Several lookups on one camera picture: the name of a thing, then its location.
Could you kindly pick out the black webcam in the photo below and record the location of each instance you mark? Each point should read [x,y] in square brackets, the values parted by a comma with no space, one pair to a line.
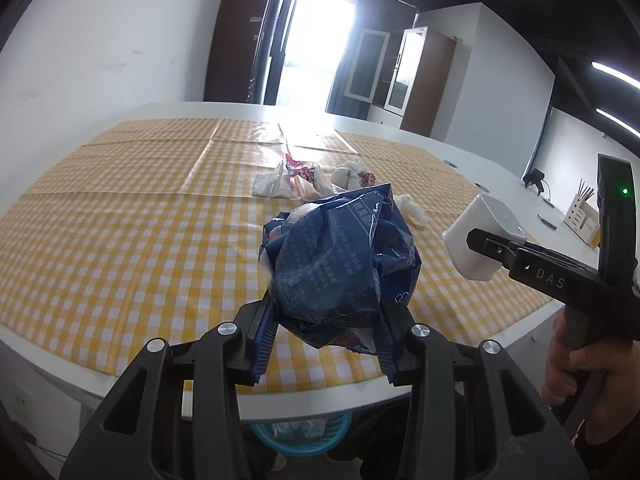
[534,177]

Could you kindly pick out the white pen holder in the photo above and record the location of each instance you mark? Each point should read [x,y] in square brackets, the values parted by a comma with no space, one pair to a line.
[577,220]

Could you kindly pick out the glass balcony door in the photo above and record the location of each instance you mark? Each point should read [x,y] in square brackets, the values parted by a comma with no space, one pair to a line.
[315,35]

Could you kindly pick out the red white snack wrapper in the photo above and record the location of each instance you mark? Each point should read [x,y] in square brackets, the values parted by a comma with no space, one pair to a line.
[310,180]

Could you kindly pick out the person's right hand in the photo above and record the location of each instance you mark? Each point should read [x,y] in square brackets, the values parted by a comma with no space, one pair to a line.
[625,385]

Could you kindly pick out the small black device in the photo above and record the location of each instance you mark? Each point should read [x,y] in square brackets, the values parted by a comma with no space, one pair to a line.
[546,220]

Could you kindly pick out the small brown box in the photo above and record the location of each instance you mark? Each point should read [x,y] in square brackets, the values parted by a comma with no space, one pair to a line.
[594,238]

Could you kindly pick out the blue plastic basket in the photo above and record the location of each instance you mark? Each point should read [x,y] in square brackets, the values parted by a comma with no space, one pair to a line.
[320,447]

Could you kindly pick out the white plastic bag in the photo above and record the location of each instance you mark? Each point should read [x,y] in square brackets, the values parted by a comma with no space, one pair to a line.
[272,182]

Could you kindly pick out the brown cabinet with glass doors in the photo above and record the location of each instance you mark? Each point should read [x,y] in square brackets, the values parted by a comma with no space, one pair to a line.
[430,85]

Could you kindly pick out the dark blue plastic bag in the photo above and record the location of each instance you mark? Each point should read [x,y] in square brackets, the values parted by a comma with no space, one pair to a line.
[330,260]

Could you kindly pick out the dark brown cabinet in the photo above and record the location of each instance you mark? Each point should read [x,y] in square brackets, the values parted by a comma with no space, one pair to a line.
[230,35]

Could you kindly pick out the ceiling light tube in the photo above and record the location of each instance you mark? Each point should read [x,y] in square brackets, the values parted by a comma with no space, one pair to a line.
[617,72]
[617,121]

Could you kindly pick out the person's right forearm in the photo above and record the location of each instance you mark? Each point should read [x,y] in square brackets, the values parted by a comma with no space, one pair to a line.
[615,460]

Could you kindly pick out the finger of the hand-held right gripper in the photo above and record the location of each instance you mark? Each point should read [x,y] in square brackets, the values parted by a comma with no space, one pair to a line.
[560,256]
[495,247]

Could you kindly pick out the blue wall pipe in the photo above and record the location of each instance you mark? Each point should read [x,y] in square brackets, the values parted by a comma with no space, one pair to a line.
[540,137]

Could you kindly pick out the yellow checked tablecloth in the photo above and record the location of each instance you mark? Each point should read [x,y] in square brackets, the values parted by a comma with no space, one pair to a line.
[125,240]

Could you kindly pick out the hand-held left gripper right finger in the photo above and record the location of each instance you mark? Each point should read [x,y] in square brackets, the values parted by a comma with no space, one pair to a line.
[395,350]

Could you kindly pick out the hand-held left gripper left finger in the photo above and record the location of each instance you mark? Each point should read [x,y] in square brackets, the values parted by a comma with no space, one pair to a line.
[262,345]

